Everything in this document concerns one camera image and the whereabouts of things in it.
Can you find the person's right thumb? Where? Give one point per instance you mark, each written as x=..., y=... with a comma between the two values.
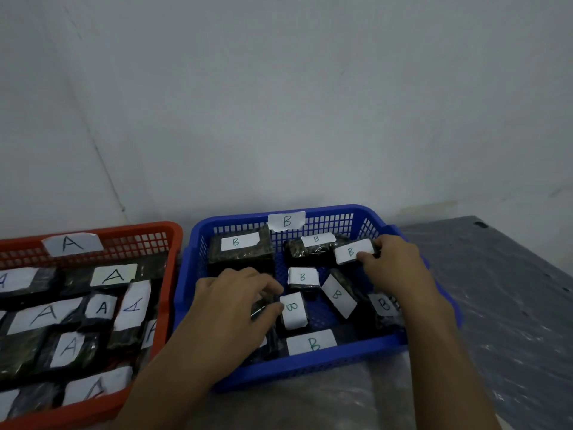
x=371, y=261

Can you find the person's left hand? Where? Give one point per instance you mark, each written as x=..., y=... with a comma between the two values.
x=224, y=308

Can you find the blue plastic basket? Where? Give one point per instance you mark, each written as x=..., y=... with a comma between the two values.
x=192, y=273

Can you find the person's left thumb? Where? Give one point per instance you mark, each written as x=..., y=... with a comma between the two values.
x=271, y=311

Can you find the white paper basket label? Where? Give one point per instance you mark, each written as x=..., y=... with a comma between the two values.
x=287, y=221
x=71, y=244

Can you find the black labelled packet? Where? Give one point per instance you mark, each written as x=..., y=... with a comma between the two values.
x=351, y=251
x=293, y=311

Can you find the person's left forearm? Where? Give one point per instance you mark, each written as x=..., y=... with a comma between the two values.
x=179, y=385

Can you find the pile of black packets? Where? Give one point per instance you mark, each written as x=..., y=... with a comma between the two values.
x=67, y=308
x=237, y=248

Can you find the orange plastic basket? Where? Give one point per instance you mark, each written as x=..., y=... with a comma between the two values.
x=172, y=246

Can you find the person's right hand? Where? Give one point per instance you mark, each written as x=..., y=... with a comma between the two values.
x=398, y=268

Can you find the person's right forearm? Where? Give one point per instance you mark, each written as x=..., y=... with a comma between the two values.
x=443, y=367

